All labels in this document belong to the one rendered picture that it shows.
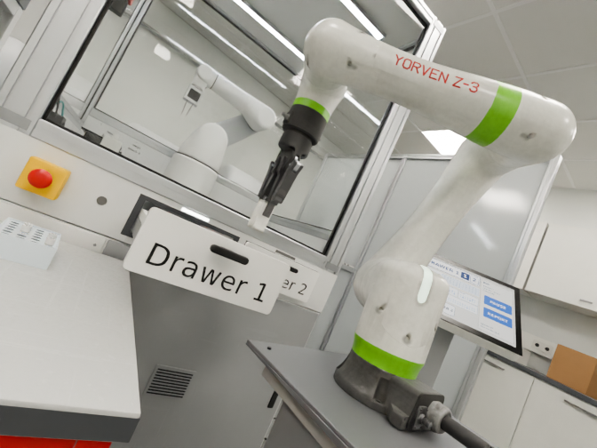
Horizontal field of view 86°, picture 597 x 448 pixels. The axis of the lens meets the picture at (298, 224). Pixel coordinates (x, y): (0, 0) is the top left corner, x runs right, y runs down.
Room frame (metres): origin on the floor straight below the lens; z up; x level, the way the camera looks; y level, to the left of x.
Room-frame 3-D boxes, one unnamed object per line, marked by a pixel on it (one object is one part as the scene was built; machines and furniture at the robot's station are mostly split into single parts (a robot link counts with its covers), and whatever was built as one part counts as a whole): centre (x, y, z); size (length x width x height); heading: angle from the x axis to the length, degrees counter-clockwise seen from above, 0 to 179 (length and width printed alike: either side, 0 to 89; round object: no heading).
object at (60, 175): (0.70, 0.54, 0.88); 0.07 x 0.05 x 0.07; 120
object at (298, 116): (0.72, 0.09, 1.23); 0.12 x 0.09 x 0.06; 120
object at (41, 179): (0.67, 0.53, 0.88); 0.04 x 0.03 x 0.04; 120
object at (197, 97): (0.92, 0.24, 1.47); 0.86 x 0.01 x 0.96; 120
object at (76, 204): (1.32, 0.47, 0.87); 1.02 x 0.95 x 0.14; 120
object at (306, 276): (1.04, -0.01, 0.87); 0.29 x 0.02 x 0.11; 120
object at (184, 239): (0.60, 0.11, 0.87); 0.29 x 0.02 x 0.11; 120
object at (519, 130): (0.59, -0.31, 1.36); 0.18 x 0.13 x 0.12; 89
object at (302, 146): (0.73, 0.08, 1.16); 0.08 x 0.07 x 0.09; 30
